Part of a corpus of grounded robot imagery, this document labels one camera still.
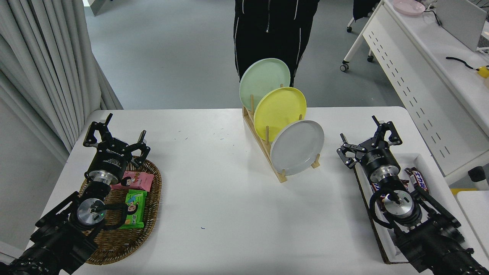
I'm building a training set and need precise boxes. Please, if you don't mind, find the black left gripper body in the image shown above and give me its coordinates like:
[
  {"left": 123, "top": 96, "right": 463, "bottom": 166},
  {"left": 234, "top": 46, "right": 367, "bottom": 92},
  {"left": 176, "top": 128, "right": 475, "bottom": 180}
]
[{"left": 89, "top": 139, "right": 133, "bottom": 177}]

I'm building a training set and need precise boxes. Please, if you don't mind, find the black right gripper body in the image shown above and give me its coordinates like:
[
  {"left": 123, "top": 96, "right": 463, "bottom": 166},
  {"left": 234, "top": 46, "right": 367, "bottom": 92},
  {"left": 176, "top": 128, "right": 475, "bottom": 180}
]
[{"left": 359, "top": 143, "right": 400, "bottom": 177}]

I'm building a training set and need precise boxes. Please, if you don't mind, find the grey plate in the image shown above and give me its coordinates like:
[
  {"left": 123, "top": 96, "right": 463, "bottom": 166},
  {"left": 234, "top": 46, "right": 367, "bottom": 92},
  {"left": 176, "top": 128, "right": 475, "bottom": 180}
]
[{"left": 270, "top": 120, "right": 325, "bottom": 176}]

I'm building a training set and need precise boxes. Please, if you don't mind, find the yellow plate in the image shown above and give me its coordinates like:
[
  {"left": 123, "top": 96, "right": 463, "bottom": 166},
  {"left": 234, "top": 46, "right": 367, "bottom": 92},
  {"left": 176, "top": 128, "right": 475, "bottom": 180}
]
[{"left": 253, "top": 87, "right": 307, "bottom": 142}]

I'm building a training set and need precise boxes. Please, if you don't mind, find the wooden plate rack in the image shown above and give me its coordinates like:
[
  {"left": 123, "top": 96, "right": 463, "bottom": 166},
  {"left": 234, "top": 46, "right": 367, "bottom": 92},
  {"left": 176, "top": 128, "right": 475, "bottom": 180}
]
[{"left": 243, "top": 84, "right": 321, "bottom": 183}]

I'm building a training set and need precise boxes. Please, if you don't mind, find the pale green plate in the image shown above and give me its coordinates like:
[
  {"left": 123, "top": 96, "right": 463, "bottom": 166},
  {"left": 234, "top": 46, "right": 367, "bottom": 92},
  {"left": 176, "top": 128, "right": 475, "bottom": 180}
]
[{"left": 239, "top": 58, "right": 291, "bottom": 111}]

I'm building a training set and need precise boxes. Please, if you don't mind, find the pink plate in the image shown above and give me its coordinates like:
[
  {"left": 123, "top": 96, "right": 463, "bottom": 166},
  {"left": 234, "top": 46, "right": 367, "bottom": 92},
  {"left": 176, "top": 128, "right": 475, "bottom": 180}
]
[{"left": 393, "top": 0, "right": 426, "bottom": 16}]

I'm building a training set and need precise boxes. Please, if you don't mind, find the pink snack pack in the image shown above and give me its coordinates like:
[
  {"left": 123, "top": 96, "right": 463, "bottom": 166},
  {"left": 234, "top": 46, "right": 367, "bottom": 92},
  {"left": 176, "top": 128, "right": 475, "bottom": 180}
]
[{"left": 111, "top": 171, "right": 155, "bottom": 192}]

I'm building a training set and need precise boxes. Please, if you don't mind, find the brown wicker basket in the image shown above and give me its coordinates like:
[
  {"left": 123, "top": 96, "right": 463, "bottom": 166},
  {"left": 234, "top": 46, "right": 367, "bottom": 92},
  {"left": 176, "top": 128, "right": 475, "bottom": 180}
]
[{"left": 78, "top": 156, "right": 162, "bottom": 265}]

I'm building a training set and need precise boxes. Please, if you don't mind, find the green snack pack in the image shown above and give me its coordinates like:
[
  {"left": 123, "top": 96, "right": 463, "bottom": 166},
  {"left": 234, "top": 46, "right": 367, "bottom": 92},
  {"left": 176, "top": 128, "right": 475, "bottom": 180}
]
[{"left": 119, "top": 189, "right": 147, "bottom": 230}]

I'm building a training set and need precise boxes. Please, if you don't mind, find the white foam tray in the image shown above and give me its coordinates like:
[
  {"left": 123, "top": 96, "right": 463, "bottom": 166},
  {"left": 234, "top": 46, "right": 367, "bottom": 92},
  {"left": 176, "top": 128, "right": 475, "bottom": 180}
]
[{"left": 353, "top": 153, "right": 474, "bottom": 265}]

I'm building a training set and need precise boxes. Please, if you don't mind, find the white desk with perforated panel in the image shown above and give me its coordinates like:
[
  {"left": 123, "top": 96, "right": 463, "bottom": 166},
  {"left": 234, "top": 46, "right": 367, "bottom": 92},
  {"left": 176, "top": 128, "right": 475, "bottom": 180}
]
[{"left": 340, "top": 0, "right": 489, "bottom": 186}]

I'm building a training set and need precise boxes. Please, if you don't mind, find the grey curtain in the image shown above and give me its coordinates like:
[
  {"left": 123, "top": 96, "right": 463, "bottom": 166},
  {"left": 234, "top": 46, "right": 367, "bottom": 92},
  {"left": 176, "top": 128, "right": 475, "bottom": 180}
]
[{"left": 0, "top": 0, "right": 123, "bottom": 165}]

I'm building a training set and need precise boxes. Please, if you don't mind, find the small white table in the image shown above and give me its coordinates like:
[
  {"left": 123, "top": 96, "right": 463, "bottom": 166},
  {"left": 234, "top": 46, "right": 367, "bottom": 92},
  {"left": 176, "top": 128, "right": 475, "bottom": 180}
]
[{"left": 457, "top": 190, "right": 489, "bottom": 260}]

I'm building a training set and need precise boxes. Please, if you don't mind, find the grey laptop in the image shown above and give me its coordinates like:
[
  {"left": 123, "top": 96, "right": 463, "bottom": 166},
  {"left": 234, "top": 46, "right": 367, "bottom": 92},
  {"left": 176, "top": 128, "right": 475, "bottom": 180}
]
[{"left": 436, "top": 0, "right": 489, "bottom": 52}]

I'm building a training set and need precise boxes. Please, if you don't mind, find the person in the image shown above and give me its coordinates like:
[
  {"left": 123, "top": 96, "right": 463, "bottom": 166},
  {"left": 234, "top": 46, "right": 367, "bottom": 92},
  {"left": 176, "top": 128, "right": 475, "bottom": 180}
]
[{"left": 233, "top": 0, "right": 320, "bottom": 87}]

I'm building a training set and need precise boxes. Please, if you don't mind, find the black cable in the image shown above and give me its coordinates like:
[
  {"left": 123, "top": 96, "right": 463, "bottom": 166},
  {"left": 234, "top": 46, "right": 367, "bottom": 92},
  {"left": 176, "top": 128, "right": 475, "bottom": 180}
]
[{"left": 446, "top": 57, "right": 480, "bottom": 71}]

